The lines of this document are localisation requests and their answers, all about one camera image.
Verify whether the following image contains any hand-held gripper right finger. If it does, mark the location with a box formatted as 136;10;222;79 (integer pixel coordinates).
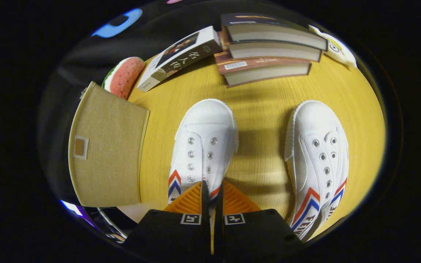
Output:
213;180;305;258

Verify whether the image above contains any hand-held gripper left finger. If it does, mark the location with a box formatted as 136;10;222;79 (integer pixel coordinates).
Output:
122;180;212;257

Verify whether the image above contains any white canvas shoe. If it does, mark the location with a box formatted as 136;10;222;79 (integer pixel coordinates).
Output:
167;99;239;220
284;100;350;241

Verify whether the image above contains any beige fabric storage box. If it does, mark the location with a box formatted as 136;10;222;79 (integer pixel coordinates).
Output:
68;81;151;208

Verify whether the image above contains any purple lit screen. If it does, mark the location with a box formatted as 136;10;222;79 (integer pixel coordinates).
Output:
59;199;98;229

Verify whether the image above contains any brown book with white label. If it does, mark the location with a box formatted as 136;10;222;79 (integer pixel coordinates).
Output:
213;51;312;88

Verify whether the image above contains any watermelon slice plush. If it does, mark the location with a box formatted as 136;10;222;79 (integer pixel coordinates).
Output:
102;57;146;100

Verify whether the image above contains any white portrait cover book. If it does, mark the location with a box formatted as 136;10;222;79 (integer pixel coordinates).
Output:
137;26;223;92

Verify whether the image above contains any dark brown cover book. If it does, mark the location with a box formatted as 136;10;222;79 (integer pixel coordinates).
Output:
227;39;323;62

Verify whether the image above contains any black cover book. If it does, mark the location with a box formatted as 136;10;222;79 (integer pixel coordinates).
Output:
220;13;329;51

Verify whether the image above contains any white cartoon face plush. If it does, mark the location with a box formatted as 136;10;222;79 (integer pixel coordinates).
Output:
308;24;358;69

